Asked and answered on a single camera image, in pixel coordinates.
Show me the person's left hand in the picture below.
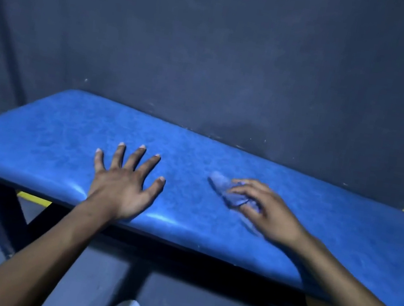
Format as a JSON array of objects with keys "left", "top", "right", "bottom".
[{"left": 84, "top": 137, "right": 172, "bottom": 229}]

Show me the person's right hand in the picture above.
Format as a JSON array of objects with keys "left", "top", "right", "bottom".
[{"left": 220, "top": 175, "right": 318, "bottom": 252}]

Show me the blue cleaning cloth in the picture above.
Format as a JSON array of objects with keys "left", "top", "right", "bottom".
[{"left": 201, "top": 170, "right": 273, "bottom": 238}]

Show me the blue bench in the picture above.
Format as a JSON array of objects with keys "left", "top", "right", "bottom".
[{"left": 0, "top": 77, "right": 404, "bottom": 306}]

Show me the person's left forearm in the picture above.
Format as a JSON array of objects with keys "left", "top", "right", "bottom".
[{"left": 0, "top": 183, "right": 124, "bottom": 306}]

